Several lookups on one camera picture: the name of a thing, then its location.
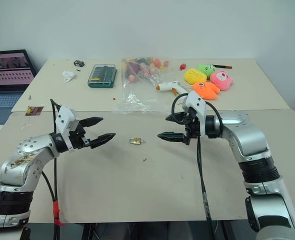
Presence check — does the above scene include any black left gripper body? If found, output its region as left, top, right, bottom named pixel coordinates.
left=67, top=123, right=92, bottom=152

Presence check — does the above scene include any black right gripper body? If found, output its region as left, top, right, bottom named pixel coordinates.
left=183, top=106, right=207, bottom=146

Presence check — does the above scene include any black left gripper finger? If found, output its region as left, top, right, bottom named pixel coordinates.
left=88, top=132, right=117, bottom=150
left=78, top=116, right=104, bottom=130

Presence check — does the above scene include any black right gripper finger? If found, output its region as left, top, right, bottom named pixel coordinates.
left=157, top=131, right=189, bottom=145
left=165, top=112, right=189, bottom=125

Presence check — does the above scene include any white hot glue gun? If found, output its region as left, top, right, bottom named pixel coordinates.
left=155, top=80, right=186, bottom=97

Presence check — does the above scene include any orange plush toy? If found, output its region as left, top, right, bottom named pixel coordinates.
left=192, top=81, right=221, bottom=102

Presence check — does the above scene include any yellow plush toy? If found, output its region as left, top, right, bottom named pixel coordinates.
left=183, top=67, right=208, bottom=85

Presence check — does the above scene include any green screwdriver bit case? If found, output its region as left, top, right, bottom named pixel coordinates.
left=87, top=63, right=118, bottom=89

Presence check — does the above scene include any crumpled white tissue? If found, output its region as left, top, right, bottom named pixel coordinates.
left=62, top=70, right=78, bottom=83

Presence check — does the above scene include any small snack packet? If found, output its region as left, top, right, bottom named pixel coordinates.
left=25, top=105, right=45, bottom=117

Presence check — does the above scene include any pink plush toy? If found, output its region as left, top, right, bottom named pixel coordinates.
left=209, top=70, right=235, bottom=92

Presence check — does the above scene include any green plush toy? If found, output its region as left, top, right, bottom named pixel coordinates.
left=196, top=63, right=217, bottom=77

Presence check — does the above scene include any clear bag of toy fruit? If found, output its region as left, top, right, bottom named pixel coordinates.
left=114, top=56, right=174, bottom=116

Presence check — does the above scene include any open laptop computer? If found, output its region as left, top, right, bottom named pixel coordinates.
left=0, top=49, right=37, bottom=125

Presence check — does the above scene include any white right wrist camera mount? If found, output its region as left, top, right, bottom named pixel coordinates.
left=182, top=90, right=208, bottom=119

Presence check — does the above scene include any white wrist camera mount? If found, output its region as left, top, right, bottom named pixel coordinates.
left=182, top=90, right=208, bottom=119
left=55, top=106, right=80, bottom=152

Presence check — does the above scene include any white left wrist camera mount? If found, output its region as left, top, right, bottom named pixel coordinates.
left=55, top=106, right=80, bottom=152

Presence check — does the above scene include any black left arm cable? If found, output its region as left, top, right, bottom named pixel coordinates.
left=41, top=98, right=63, bottom=240

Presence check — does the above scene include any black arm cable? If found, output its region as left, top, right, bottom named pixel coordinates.
left=41, top=98, right=63, bottom=240
left=171, top=92, right=225, bottom=240

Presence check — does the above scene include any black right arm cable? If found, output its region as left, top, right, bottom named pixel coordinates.
left=171, top=92, right=225, bottom=240

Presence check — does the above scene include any paintbrush with orange handle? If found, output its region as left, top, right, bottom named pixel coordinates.
left=213, top=63, right=234, bottom=70

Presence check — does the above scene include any red cable tape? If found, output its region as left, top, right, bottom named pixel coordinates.
left=52, top=199, right=66, bottom=227

